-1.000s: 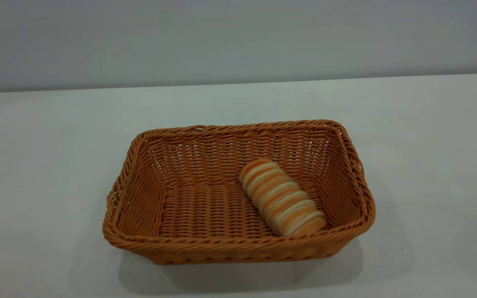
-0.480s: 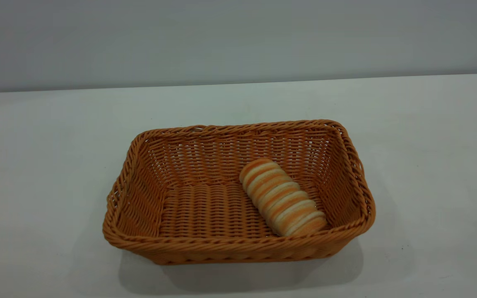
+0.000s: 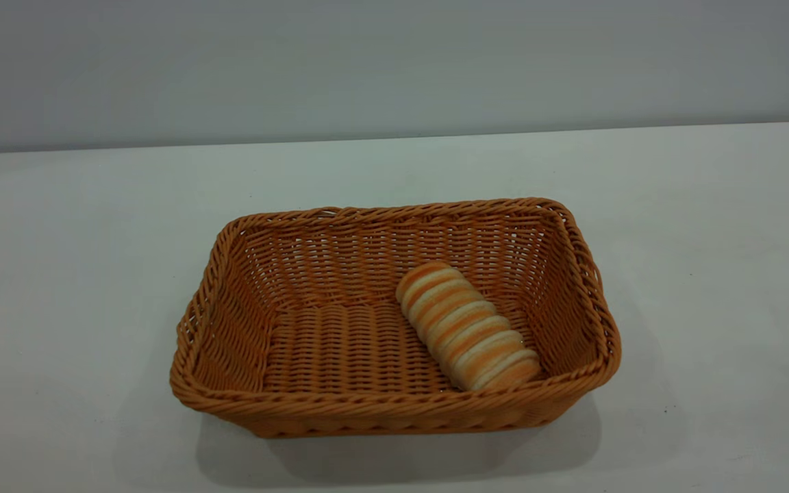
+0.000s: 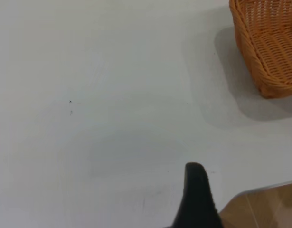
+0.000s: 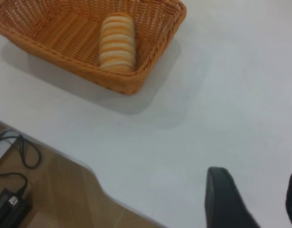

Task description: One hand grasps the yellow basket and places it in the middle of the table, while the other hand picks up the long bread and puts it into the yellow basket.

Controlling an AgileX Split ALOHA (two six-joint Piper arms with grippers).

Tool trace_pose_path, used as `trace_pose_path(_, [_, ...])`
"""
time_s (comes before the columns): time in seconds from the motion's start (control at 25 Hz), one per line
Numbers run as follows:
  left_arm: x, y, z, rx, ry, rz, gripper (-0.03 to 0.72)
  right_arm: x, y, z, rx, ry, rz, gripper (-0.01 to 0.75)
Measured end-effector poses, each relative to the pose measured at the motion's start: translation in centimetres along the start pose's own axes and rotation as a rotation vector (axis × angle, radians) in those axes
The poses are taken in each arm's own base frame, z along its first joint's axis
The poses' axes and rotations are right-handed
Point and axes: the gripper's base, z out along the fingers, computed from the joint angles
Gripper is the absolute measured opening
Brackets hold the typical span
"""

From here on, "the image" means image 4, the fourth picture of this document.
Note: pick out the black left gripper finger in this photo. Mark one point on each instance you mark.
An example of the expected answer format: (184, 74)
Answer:
(196, 202)

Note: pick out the orange wicker basket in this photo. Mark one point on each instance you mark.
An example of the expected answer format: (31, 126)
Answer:
(266, 47)

